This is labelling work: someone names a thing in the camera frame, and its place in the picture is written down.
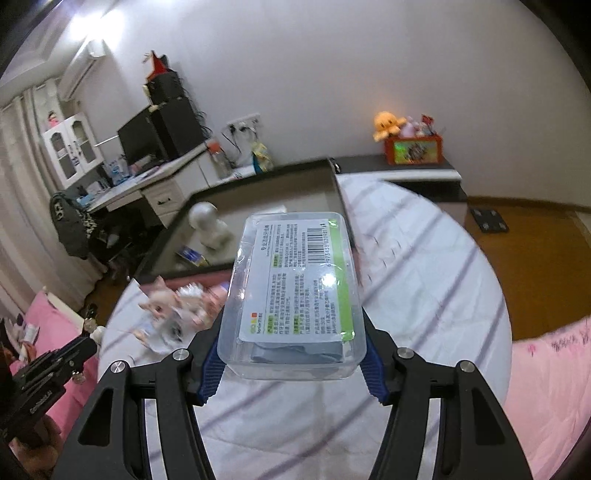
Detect pale cat-eared doll figure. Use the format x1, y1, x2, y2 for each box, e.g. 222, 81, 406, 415
139, 274, 222, 356

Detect white round-headed figure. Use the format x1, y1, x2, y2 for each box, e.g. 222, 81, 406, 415
188, 202, 235, 252

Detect white glass-door cabinet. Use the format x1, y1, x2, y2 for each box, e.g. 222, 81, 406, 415
41, 112, 105, 190

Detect clear plastic box green label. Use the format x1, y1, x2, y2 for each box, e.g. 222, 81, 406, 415
217, 211, 369, 381

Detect red pointed ornament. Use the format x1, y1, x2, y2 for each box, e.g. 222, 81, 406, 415
144, 51, 169, 77

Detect dark printed jacket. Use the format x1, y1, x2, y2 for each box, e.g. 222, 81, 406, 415
50, 190, 100, 259

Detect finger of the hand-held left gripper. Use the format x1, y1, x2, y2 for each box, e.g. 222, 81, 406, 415
79, 304, 100, 342

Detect white ribbed plug adapter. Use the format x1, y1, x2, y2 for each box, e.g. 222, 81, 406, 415
168, 282, 211, 344

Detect blue white desk box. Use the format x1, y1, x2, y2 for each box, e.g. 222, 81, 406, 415
104, 157, 130, 185

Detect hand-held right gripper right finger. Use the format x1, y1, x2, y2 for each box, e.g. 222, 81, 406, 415
360, 307, 532, 480

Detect black computer monitor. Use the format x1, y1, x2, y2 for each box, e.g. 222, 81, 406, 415
116, 111, 167, 168

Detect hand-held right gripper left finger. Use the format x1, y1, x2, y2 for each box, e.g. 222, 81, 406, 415
51, 318, 227, 480

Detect orange printed storage box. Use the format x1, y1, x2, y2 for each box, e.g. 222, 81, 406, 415
385, 135, 445, 166

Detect person's left hand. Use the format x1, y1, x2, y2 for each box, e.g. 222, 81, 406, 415
7, 406, 63, 469

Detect white wall outlet strip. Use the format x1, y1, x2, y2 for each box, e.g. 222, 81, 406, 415
226, 113, 263, 131

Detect large black pink storage box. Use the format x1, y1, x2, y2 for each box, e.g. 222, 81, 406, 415
133, 157, 358, 296

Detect white air conditioner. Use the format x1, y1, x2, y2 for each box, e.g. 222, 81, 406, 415
58, 39, 108, 100

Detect orange octopus plush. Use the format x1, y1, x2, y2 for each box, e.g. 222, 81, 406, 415
373, 111, 407, 141

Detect black power cables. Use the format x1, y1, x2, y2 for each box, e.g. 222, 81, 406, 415
221, 124, 245, 164

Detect black speaker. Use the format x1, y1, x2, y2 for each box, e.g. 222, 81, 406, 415
147, 71, 185, 104

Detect pink block toy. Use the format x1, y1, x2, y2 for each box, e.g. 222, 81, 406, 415
203, 281, 232, 324

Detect yellow snack bag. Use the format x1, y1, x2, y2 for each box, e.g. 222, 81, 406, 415
252, 141, 275, 174

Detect blue white small packet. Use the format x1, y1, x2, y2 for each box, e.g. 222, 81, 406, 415
177, 246, 209, 267

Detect beige curtain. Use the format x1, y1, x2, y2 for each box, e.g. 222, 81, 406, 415
0, 88, 88, 315

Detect black bathroom scale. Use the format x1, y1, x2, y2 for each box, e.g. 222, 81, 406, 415
468, 207, 509, 232

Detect black computer tower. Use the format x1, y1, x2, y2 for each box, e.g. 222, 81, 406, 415
150, 95, 206, 160

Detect pink printed quilt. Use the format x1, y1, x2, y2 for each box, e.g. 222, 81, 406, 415
503, 314, 591, 480

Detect white bed frame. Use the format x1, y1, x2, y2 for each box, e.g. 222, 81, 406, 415
44, 288, 108, 343

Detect clear water bottle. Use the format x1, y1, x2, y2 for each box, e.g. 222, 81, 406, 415
208, 141, 232, 178

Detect white computer desk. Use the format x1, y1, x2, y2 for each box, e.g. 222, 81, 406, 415
85, 141, 218, 227

